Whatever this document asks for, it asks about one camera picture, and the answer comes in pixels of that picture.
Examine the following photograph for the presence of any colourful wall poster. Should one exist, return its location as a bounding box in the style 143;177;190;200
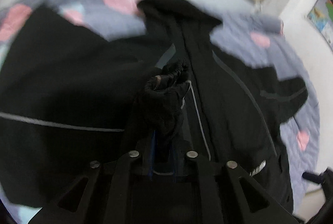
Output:
308;0;333;49

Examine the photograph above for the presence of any black jacket with grey piping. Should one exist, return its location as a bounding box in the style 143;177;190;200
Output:
1;0;308;218

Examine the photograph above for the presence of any grey floral bed quilt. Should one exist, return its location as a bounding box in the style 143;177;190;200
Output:
0;0;321;223

